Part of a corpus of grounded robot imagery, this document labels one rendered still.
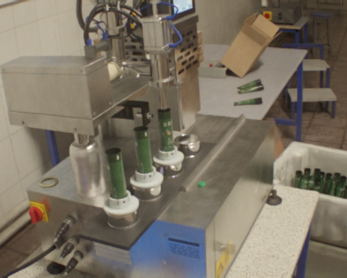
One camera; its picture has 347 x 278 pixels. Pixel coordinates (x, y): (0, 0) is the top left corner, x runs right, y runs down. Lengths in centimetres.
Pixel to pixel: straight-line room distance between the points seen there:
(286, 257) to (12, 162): 191
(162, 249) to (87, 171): 24
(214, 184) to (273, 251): 33
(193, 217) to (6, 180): 194
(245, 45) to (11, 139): 148
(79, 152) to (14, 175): 181
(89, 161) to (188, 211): 24
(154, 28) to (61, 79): 22
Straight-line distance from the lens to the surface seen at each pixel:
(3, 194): 278
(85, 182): 105
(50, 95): 101
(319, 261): 189
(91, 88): 95
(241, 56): 274
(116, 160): 86
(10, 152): 276
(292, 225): 140
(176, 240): 97
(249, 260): 127
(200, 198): 102
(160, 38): 97
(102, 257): 113
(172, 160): 107
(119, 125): 135
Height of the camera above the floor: 156
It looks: 24 degrees down
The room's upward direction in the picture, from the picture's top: 5 degrees counter-clockwise
